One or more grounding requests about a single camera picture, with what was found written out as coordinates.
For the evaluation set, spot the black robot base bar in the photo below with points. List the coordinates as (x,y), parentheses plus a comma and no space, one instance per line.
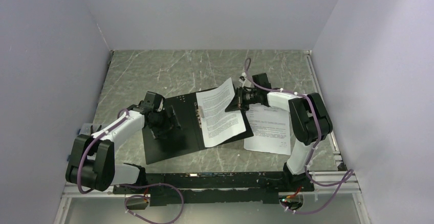
(207,188)

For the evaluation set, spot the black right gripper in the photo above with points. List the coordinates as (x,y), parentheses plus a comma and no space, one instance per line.
(237,103)

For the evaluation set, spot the beige folder with black inside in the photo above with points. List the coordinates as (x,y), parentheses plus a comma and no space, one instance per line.
(186,140)

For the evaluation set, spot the printed white paper sheet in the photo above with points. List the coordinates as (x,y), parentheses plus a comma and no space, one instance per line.
(271,130)
(217,125)

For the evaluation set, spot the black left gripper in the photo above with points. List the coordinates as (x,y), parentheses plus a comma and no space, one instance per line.
(170,123)

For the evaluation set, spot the printed white paper sheet top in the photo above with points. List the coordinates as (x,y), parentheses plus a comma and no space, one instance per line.
(217,125)

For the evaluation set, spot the metal folder clip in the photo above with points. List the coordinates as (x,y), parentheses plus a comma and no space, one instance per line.
(199,114)

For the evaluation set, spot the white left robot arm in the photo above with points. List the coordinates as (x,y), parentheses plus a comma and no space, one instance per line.
(91,164)

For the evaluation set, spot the clear plastic parts box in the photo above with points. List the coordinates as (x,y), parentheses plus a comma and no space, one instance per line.
(89,128)

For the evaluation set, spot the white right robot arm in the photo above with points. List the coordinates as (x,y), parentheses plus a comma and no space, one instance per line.
(309,117)

